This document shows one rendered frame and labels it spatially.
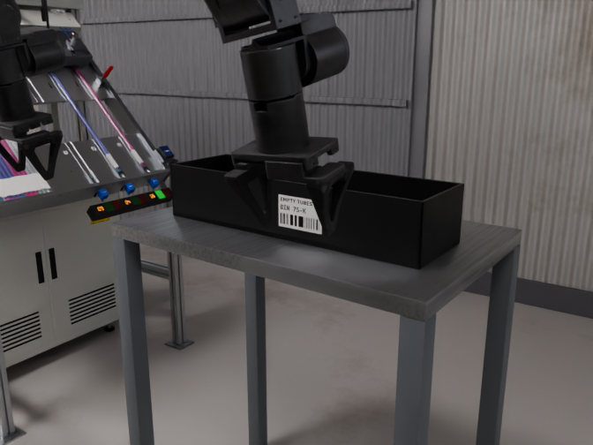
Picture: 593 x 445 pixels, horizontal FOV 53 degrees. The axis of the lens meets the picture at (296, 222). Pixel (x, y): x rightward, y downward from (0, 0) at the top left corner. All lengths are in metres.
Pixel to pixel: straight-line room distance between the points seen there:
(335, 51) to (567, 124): 2.23
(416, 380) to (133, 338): 0.66
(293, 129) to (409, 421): 0.51
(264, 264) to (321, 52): 0.45
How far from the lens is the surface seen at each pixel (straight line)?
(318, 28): 0.66
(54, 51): 1.05
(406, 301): 0.86
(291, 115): 0.60
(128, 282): 1.28
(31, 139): 0.99
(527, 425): 2.12
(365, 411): 2.07
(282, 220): 1.09
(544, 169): 2.87
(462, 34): 2.93
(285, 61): 0.59
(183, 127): 3.84
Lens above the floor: 1.13
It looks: 16 degrees down
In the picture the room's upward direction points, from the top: straight up
